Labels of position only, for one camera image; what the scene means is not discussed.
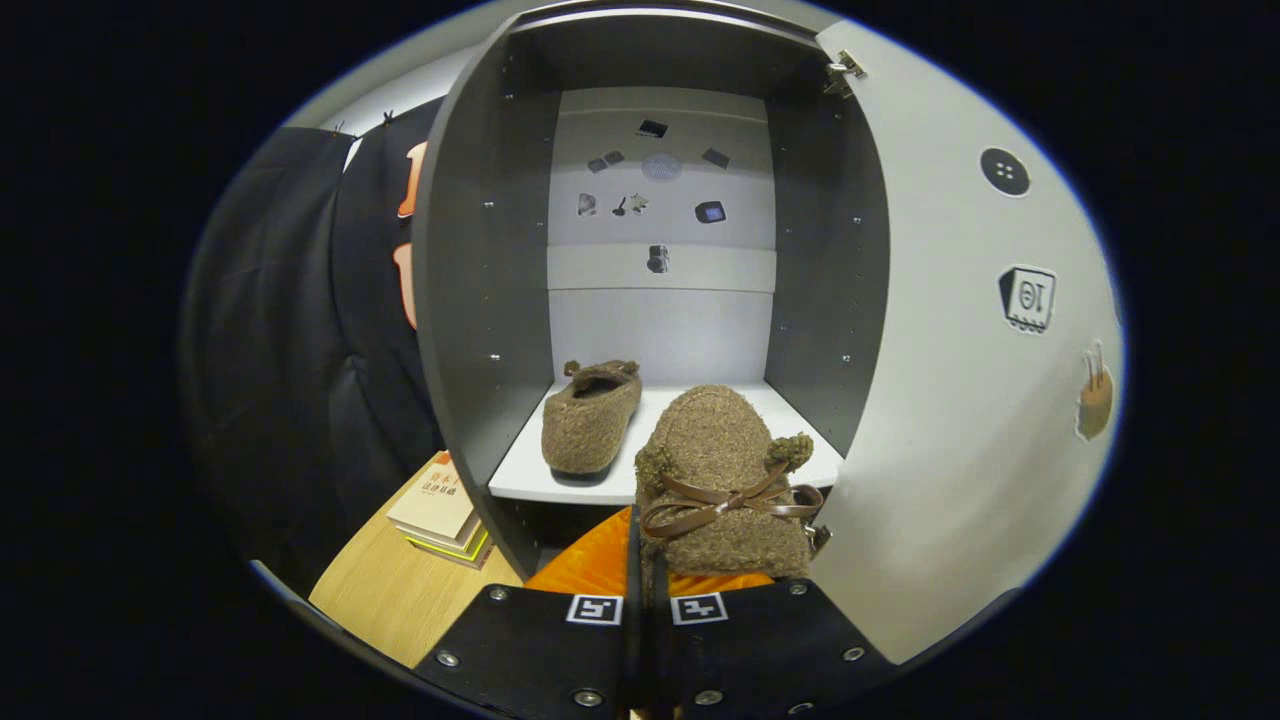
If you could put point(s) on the grey shoe cabinet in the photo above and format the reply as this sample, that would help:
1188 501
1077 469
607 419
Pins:
480 300

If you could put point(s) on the white cabinet shelf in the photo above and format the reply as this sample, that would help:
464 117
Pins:
520 475

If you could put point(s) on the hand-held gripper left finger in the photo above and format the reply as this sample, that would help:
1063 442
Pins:
633 640

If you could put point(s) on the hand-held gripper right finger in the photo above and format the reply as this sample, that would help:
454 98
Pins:
760 650

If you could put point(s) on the brown fuzzy shoe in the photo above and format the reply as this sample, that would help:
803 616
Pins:
590 430
715 450

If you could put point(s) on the beige shoe cabinet door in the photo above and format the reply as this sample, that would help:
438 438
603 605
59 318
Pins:
950 450

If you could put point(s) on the silver door hinge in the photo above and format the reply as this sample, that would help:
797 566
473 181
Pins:
820 538
845 72

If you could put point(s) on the stack of books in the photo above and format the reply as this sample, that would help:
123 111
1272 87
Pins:
435 505

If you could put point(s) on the black backdrop cloth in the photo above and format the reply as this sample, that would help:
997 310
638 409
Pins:
300 350

